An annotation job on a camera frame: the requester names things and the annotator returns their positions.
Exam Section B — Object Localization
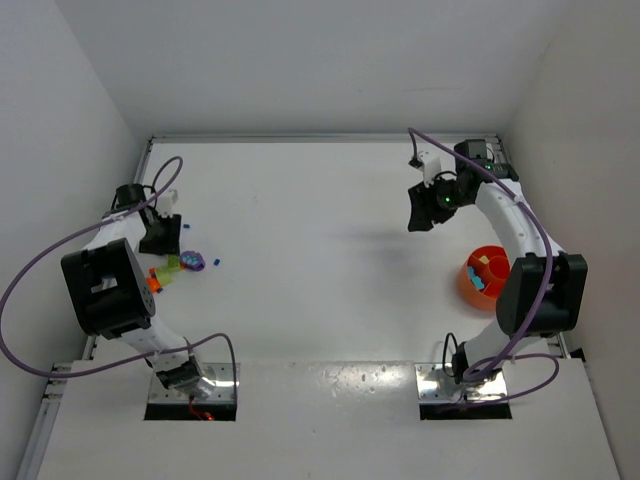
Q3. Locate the aluminium frame rail right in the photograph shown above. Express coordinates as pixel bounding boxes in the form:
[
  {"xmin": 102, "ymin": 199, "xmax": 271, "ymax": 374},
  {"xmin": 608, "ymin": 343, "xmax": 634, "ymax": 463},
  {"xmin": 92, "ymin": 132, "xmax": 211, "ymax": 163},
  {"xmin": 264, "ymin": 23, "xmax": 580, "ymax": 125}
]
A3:
[{"xmin": 478, "ymin": 153, "xmax": 564, "ymax": 354}]

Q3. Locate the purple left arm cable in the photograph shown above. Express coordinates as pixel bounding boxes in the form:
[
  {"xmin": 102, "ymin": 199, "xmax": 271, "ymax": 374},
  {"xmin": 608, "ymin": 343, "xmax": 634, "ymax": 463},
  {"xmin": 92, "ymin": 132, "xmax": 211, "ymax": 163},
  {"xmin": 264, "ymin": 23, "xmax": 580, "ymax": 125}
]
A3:
[{"xmin": 0, "ymin": 155, "xmax": 237, "ymax": 396}]

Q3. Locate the lime green open lego brick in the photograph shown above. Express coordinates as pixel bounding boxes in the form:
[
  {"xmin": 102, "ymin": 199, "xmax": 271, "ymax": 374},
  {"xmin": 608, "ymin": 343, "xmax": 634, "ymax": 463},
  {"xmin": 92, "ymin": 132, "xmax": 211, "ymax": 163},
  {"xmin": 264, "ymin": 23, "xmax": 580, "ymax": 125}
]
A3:
[{"xmin": 166, "ymin": 255, "xmax": 182, "ymax": 272}]

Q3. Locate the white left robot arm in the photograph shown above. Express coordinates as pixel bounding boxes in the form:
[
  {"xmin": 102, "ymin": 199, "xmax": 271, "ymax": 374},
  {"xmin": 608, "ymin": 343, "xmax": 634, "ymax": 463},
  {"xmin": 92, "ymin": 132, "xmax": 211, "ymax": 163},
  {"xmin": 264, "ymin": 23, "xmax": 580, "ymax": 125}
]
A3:
[{"xmin": 61, "ymin": 184, "xmax": 214, "ymax": 400}]

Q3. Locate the lime green studded lego brick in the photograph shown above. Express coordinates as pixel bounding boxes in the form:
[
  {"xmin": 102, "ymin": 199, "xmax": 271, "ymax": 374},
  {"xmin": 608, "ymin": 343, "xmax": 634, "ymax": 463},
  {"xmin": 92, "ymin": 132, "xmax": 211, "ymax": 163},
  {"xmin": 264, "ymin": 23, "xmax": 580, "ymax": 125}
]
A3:
[{"xmin": 150, "ymin": 266, "xmax": 184, "ymax": 289}]

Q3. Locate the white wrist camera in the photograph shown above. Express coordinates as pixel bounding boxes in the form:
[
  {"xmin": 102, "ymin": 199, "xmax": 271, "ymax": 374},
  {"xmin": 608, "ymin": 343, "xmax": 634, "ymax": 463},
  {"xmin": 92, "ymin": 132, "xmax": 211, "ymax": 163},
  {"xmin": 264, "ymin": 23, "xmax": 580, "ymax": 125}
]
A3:
[
  {"xmin": 156, "ymin": 189, "xmax": 179, "ymax": 217},
  {"xmin": 409, "ymin": 151, "xmax": 442, "ymax": 184}
]

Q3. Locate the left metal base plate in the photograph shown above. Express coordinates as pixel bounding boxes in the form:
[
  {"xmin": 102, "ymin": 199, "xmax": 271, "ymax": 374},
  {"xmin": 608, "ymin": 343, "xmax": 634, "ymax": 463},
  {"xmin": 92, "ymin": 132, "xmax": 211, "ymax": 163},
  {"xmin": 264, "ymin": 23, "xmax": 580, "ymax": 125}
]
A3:
[{"xmin": 147, "ymin": 363, "xmax": 239, "ymax": 406}]

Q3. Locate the orange round divided container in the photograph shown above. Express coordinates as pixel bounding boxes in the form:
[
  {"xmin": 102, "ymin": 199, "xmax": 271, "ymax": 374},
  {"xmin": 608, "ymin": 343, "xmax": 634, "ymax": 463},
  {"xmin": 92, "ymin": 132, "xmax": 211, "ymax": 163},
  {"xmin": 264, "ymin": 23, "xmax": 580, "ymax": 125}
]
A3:
[{"xmin": 456, "ymin": 245, "xmax": 510, "ymax": 312}]

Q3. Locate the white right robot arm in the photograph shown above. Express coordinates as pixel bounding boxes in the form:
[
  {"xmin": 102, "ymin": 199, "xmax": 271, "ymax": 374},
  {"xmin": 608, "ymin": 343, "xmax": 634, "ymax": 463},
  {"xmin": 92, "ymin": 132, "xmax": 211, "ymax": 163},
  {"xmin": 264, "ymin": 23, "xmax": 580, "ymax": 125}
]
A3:
[{"xmin": 408, "ymin": 139, "xmax": 588, "ymax": 383}]

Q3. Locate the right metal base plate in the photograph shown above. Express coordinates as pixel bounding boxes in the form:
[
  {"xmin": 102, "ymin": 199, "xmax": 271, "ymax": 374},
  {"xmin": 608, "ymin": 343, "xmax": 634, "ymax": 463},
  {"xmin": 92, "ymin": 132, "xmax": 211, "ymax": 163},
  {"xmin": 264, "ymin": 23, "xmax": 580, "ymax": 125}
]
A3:
[{"xmin": 414, "ymin": 363, "xmax": 508, "ymax": 406}]

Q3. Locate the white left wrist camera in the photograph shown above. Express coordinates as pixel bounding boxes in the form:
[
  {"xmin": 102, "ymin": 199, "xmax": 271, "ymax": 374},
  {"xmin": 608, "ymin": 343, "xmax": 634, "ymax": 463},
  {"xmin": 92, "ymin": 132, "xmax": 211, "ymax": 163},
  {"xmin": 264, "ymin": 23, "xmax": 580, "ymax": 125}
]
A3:
[{"xmin": 156, "ymin": 189, "xmax": 179, "ymax": 217}]

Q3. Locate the purple flower lego block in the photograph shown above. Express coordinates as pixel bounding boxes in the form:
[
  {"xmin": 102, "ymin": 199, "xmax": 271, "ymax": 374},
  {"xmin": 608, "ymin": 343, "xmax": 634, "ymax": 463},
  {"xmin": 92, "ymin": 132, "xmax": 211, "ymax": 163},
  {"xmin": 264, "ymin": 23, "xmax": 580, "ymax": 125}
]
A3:
[{"xmin": 179, "ymin": 251, "xmax": 206, "ymax": 272}]

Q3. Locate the orange round lego piece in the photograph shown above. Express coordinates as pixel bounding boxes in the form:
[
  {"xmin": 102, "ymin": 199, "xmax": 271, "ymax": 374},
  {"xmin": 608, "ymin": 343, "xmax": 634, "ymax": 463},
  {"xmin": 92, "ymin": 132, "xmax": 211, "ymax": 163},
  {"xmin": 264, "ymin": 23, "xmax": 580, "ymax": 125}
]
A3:
[{"xmin": 146, "ymin": 268, "xmax": 163, "ymax": 294}]

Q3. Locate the metal base plate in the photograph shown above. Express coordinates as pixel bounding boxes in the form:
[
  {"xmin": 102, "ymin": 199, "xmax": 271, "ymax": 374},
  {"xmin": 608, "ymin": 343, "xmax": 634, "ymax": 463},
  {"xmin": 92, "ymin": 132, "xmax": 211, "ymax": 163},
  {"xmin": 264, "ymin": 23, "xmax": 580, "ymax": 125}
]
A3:
[
  {"xmin": 147, "ymin": 363, "xmax": 239, "ymax": 406},
  {"xmin": 414, "ymin": 363, "xmax": 508, "ymax": 406}
]

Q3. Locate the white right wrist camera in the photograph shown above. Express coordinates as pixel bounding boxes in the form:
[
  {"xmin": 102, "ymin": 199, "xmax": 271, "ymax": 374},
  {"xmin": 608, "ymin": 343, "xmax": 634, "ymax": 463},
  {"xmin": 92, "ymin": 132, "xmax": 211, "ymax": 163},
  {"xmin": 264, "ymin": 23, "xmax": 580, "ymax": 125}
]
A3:
[{"xmin": 409, "ymin": 151, "xmax": 442, "ymax": 184}]

